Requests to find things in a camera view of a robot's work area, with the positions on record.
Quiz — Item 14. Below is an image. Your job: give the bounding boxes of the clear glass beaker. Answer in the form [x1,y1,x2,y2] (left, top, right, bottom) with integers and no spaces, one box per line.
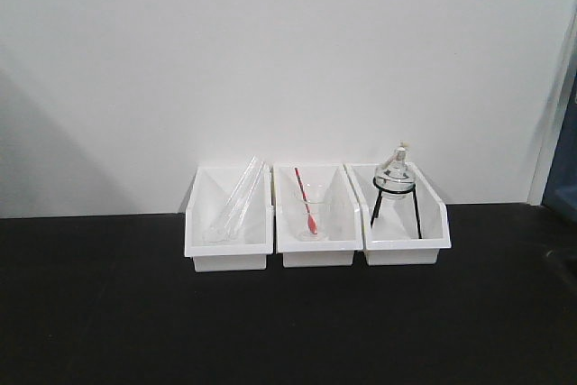
[294,183,328,242]

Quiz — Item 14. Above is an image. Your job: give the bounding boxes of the blue cabinet at right edge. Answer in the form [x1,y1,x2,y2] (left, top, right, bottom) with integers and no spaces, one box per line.
[542,44,576,223]

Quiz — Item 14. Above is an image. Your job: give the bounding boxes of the middle white plastic bin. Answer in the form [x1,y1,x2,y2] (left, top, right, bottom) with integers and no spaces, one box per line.
[272,162,363,268]

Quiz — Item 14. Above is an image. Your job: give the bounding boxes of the white plastic bin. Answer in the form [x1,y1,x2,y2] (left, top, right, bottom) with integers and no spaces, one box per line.
[272,162,363,268]
[184,162,274,272]
[344,162,452,266]

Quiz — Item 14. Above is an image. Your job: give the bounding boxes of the red stirring spatula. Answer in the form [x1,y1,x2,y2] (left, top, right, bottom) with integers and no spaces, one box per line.
[294,167,318,235]

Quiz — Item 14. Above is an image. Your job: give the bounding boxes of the left white plastic bin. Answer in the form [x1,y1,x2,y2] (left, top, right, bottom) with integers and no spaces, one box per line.
[184,162,274,272]

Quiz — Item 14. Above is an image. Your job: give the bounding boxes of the black metal tripod stand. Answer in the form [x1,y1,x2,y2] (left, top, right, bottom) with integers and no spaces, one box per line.
[370,177,423,239]

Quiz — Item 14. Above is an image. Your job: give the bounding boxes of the clear glass tubes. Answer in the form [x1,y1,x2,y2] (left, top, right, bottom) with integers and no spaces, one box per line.
[205,156,264,243]

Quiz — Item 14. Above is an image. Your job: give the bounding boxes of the glass alcohol lamp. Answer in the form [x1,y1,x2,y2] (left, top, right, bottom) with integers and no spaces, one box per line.
[373,143,416,199]

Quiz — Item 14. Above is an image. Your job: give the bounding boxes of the right white plastic bin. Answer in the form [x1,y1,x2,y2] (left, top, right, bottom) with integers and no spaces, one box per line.
[344,162,452,266]

